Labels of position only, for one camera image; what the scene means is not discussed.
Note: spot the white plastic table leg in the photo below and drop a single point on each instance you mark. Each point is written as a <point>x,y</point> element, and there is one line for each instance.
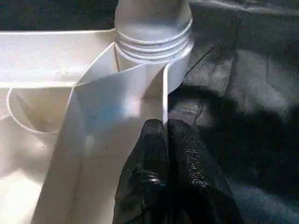
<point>154,23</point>

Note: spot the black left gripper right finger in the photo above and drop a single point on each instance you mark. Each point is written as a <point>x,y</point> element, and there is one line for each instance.
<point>198,182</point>

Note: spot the white plastic table top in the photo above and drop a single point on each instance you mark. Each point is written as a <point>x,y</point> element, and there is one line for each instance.
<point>58,116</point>

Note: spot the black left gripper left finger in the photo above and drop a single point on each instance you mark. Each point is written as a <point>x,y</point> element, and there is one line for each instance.
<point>144,177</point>

